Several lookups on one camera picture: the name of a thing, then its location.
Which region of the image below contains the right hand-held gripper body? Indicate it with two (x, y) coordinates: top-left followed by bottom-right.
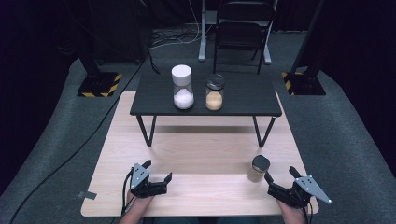
(267, 175), (332, 209)

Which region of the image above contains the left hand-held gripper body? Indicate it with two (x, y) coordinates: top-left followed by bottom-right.
(129, 163), (169, 199)

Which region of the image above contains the black-lid jar of tan powder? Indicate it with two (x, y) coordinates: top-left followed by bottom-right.
(247, 154), (271, 184)
(205, 73), (226, 111)

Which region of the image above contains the white-lid jar of white powder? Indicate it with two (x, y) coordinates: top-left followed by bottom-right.
(171, 63), (195, 110)

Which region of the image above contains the black shelf with metal legs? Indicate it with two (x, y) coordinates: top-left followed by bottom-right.
(129, 73), (283, 148)

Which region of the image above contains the person's left hand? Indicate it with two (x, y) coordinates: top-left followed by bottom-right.
(125, 189), (155, 209)

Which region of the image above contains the person's right hand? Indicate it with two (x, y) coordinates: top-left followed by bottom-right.
(276, 199), (314, 218)

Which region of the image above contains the grey tape strip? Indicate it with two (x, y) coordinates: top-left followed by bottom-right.
(77, 190), (98, 201)

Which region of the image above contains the black stand with striped base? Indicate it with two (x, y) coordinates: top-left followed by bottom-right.
(281, 0), (327, 96)
(64, 0), (123, 98)

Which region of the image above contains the white desk leg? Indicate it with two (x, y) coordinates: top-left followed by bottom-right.
(198, 0), (208, 63)
(262, 0), (279, 65)

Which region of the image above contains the black folding chair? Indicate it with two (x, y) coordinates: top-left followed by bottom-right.
(212, 0), (276, 76)

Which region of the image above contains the left hand-held gripper cable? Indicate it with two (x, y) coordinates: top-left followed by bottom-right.
(120, 170), (135, 217)

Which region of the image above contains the hand-held gripper cable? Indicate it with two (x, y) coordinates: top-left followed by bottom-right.
(302, 204), (314, 224)
(120, 170), (135, 217)

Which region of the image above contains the right hand-held gripper cable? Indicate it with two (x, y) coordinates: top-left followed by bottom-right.
(302, 204), (314, 224)

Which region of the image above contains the long black floor cable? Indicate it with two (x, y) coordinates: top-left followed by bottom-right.
(8, 46), (162, 224)

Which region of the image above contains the tangle of floor cables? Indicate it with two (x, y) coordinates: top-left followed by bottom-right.
(148, 26), (204, 50)

